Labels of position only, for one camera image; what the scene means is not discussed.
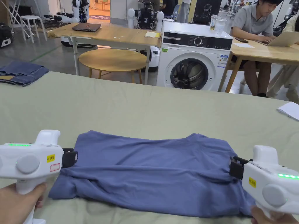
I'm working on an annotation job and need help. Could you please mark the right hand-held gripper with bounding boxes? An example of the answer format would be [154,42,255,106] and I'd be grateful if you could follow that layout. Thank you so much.
[229,145,299,221]

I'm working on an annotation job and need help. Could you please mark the blue shirt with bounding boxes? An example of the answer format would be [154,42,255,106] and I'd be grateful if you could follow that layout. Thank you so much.
[48,130,256,218]

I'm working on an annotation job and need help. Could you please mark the white paper sheets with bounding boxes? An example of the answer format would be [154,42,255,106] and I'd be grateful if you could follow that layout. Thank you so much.
[276,101,299,122]

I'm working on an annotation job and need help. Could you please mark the round wooden table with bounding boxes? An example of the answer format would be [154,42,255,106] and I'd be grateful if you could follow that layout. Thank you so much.
[78,48,147,85]

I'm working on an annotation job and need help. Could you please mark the white humanoid robot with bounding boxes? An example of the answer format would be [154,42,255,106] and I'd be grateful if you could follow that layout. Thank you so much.
[43,0,90,24]

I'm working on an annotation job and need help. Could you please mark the person's left hand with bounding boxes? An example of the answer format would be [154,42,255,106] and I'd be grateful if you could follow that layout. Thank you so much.
[0,182,47,224]

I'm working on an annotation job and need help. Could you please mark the wooden desk with laptop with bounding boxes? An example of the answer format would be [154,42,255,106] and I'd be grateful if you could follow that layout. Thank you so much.
[218,30,299,93]

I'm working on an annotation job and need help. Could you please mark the black bag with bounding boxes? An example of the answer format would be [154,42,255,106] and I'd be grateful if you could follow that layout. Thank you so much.
[0,22,14,48]

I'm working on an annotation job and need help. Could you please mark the group of people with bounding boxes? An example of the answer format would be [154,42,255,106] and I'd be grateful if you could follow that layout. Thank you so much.
[160,0,192,24]

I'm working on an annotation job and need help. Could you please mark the white stool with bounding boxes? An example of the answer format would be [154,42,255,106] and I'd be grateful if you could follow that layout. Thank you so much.
[20,15,48,43]

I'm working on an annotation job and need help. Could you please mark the person's right hand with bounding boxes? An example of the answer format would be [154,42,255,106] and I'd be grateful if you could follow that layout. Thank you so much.
[250,206,299,224]

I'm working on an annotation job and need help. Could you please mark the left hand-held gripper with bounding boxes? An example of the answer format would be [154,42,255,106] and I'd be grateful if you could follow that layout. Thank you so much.
[0,130,79,224]

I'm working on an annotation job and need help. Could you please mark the rectangular wooden table with laptop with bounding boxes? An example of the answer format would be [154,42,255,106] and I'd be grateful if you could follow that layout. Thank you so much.
[48,22,162,85]

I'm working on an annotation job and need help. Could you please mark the bed with pale green sheet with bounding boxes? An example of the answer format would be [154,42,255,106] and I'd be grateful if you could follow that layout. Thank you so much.
[0,71,299,224]

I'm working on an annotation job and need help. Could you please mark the white washing machine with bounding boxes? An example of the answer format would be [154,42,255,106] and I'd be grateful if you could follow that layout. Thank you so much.
[156,14,234,92]

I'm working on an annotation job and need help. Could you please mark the black and white robot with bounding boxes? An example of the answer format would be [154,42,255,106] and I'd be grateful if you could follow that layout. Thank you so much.
[127,0,165,32]

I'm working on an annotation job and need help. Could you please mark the folded blue jeans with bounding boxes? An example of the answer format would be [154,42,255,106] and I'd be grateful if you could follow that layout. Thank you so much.
[0,61,50,87]

